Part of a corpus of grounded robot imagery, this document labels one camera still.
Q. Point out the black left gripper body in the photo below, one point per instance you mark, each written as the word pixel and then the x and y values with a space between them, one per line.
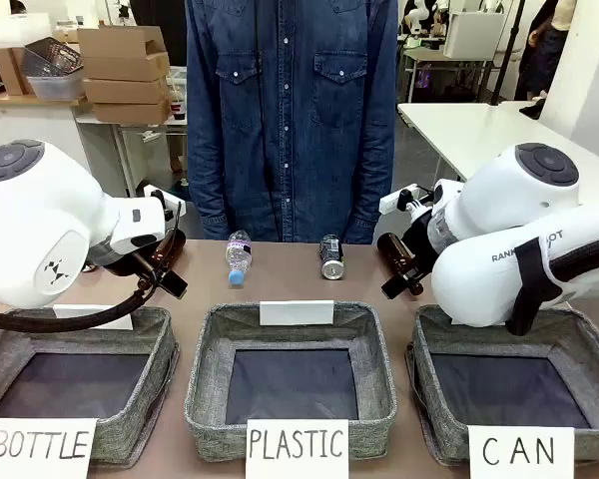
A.
pixel 122 262

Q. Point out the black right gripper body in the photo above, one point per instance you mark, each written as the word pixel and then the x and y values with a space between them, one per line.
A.
pixel 421 249

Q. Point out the brown glass bottle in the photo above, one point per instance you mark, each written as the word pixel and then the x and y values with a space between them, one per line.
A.
pixel 392 249
pixel 174 244

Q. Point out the small clear water bottle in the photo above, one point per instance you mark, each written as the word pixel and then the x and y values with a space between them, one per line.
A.
pixel 238 257

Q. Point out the black drink can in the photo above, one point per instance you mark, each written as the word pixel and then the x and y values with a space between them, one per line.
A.
pixel 332 257

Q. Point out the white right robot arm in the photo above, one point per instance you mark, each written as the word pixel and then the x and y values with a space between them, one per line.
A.
pixel 499 199

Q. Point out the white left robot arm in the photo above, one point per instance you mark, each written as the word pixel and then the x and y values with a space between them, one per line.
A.
pixel 35 234

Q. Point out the grey fabric basket bottle label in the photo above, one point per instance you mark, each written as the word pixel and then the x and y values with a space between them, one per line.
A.
pixel 150 349

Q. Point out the grey fabric basket plastic label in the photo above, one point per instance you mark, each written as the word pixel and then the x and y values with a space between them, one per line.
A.
pixel 209 359

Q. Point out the white paper sign CAN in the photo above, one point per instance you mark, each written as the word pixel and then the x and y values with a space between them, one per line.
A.
pixel 521 451

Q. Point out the black mesh basket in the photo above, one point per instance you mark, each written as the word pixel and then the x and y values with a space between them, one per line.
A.
pixel 55 57

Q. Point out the blank white card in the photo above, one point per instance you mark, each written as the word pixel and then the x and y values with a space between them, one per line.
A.
pixel 110 319
pixel 297 313

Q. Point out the white table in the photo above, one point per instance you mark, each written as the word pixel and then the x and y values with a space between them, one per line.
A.
pixel 479 135

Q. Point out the flat cardboard box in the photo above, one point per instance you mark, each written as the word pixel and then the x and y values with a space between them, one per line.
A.
pixel 125 67
pixel 130 112
pixel 125 91

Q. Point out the white desk with leg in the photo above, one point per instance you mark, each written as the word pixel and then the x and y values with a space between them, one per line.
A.
pixel 30 125

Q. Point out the person in denim shirt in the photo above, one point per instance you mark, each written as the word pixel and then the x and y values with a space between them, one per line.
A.
pixel 289 125

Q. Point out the clear plastic bin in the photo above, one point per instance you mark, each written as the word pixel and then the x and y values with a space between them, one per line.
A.
pixel 55 87

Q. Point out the background grey table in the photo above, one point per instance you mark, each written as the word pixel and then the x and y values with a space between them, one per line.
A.
pixel 429 60

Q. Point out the white paper sign PLASTIC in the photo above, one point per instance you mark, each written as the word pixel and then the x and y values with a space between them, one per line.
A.
pixel 297 449

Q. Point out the white paper sign BOTTLE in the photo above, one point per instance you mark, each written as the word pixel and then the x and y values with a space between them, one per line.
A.
pixel 42 446

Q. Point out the black tripod pole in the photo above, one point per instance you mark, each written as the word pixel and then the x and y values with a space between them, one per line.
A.
pixel 509 50

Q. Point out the small cardboard box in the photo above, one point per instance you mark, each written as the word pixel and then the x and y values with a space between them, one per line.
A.
pixel 10 72

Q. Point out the background person dark clothes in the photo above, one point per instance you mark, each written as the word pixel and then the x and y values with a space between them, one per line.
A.
pixel 546 50

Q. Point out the white foam box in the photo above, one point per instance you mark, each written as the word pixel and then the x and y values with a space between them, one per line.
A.
pixel 15 30

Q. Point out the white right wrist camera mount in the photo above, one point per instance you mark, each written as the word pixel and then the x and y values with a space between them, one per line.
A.
pixel 394 200

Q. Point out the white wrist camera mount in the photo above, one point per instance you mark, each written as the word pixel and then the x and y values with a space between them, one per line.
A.
pixel 161 199
pixel 394 200

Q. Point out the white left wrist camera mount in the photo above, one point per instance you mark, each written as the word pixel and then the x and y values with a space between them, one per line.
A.
pixel 161 199

